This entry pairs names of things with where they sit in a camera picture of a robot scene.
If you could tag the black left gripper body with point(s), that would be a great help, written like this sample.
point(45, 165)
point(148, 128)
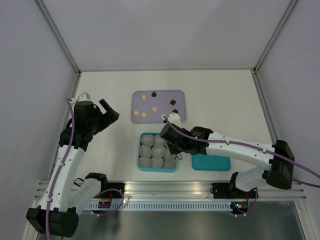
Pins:
point(101, 121)

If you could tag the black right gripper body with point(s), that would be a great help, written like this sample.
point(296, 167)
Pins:
point(175, 148)

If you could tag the white metal tweezers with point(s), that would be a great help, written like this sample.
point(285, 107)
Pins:
point(179, 156)

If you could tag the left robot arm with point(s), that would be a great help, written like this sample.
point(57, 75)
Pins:
point(58, 212)

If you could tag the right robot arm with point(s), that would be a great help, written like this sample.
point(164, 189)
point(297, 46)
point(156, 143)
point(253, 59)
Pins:
point(273, 163)

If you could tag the teal chocolate box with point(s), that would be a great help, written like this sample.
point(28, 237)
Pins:
point(155, 170)

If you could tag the dark chocolate right upper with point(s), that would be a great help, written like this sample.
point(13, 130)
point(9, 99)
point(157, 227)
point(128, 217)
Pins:
point(173, 102)

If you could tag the white paper cup middle-right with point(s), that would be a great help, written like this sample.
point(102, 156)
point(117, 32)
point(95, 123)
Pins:
point(168, 156)

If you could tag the white paper cup back-middle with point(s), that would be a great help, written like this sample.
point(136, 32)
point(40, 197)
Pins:
point(158, 141)

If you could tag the white paper cup centre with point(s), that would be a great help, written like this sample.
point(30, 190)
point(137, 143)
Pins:
point(158, 151)

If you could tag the white paper cup front-right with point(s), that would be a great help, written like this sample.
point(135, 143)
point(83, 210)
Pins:
point(169, 164)

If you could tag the white paper cup front-middle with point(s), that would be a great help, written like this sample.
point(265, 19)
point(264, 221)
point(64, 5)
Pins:
point(156, 162)

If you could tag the white paper cup back-left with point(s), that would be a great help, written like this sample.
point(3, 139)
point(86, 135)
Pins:
point(147, 140)

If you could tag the teal box lid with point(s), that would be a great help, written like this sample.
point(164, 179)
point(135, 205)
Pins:
point(212, 163)

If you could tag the white paper cup middle-left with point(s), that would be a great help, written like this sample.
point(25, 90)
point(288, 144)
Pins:
point(145, 151)

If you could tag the white paper cup front-left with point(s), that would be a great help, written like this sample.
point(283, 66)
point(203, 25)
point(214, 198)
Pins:
point(144, 162)

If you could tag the lilac plastic tray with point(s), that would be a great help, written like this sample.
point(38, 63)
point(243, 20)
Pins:
point(161, 101)

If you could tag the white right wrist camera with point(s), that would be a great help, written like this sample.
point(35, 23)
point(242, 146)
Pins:
point(173, 118)

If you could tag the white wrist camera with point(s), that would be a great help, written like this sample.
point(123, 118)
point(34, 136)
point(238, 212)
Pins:
point(173, 118)
point(82, 97)

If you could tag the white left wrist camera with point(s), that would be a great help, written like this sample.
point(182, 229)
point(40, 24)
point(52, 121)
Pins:
point(82, 97)

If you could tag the aluminium mounting rail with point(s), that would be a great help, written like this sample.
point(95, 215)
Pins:
point(200, 191)

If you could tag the white slotted cable duct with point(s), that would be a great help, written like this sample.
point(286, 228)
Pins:
point(220, 206)

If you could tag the left aluminium frame post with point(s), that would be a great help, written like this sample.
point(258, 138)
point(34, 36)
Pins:
point(43, 9)

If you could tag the aluminium frame post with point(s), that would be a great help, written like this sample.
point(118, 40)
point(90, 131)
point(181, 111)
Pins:
point(266, 110)
point(43, 9)

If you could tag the right aluminium frame post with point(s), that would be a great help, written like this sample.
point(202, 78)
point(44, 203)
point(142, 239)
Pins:
point(266, 110)

